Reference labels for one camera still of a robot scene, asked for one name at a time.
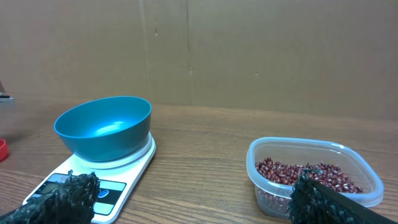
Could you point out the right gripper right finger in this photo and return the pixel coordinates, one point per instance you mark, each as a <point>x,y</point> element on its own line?
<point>313,202</point>

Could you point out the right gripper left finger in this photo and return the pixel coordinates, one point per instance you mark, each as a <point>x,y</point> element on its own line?
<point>69,202</point>

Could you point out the red measuring scoop blue handle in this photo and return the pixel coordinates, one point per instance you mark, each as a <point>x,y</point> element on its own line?
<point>4,150</point>

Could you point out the white digital kitchen scale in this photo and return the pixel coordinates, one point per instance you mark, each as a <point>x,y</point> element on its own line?
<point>117,179</point>

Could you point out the blue plastic bowl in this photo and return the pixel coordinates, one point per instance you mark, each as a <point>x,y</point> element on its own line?
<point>105,129</point>

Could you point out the clear plastic food container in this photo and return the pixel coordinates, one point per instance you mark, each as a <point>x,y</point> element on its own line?
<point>273,199</point>

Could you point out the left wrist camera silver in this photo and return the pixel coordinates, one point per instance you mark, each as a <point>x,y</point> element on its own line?
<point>6,100</point>

